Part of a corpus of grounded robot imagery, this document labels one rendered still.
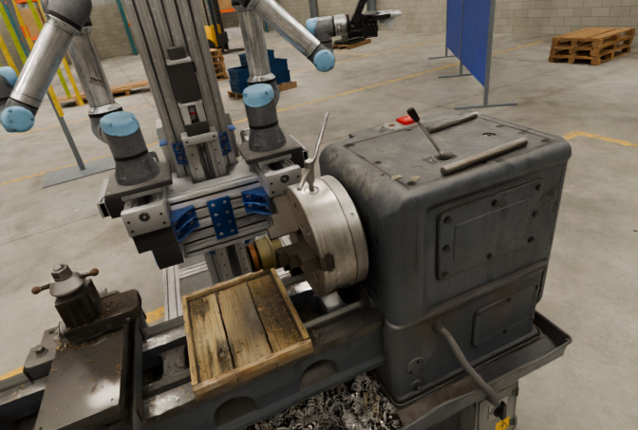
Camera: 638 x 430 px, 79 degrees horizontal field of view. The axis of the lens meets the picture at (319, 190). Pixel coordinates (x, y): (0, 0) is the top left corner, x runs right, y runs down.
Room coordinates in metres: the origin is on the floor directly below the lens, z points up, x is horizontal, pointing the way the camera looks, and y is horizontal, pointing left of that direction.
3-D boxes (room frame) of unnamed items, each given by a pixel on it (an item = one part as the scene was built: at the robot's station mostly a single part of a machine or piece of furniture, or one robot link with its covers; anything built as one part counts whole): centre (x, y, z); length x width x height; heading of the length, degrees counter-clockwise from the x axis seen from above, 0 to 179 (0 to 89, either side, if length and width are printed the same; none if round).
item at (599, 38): (7.18, -5.29, 0.22); 1.25 x 0.86 x 0.44; 119
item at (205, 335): (0.82, 0.27, 0.89); 0.36 x 0.30 x 0.04; 19
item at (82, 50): (1.44, 0.74, 1.54); 0.15 x 0.12 x 0.55; 39
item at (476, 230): (1.05, -0.36, 1.06); 0.59 x 0.48 x 0.39; 109
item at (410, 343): (1.05, -0.35, 0.43); 0.60 x 0.48 x 0.86; 109
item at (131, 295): (0.79, 0.62, 0.99); 0.20 x 0.10 x 0.05; 109
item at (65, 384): (0.72, 0.63, 0.95); 0.43 x 0.17 x 0.05; 19
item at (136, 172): (1.34, 0.65, 1.21); 0.15 x 0.15 x 0.10
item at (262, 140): (1.49, 0.18, 1.21); 0.15 x 0.15 x 0.10
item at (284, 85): (8.10, 0.87, 0.39); 1.20 x 0.80 x 0.79; 124
